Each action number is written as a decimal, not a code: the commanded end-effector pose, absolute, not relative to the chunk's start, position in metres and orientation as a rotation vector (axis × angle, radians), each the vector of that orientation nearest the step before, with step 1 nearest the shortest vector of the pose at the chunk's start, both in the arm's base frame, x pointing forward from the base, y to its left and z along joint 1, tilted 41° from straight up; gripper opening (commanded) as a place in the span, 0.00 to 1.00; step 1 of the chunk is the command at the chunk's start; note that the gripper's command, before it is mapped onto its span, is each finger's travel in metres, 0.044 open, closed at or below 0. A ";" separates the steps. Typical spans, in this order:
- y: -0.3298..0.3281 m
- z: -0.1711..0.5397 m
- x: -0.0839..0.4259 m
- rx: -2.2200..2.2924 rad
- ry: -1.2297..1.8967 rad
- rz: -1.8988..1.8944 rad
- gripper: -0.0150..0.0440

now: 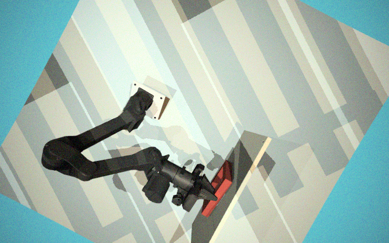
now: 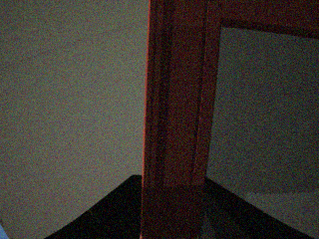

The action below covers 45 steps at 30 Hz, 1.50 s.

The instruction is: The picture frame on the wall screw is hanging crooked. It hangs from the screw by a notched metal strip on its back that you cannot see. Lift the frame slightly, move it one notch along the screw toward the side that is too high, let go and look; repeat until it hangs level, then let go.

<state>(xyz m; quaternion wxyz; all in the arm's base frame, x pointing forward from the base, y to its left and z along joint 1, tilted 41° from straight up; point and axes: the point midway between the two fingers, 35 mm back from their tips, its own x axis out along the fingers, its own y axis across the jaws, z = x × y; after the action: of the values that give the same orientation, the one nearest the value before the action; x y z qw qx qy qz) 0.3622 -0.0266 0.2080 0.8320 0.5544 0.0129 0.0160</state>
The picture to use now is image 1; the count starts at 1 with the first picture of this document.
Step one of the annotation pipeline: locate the grey wall panel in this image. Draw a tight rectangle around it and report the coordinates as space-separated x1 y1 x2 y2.
191 130 272 243

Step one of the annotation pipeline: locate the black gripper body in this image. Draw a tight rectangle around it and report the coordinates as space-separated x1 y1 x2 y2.
171 164 205 212

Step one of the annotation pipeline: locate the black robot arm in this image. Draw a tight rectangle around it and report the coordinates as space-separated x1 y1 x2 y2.
42 87 179 204

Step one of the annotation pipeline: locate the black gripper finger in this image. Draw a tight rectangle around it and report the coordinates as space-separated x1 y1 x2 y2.
199 174 215 193
198 184 218 201

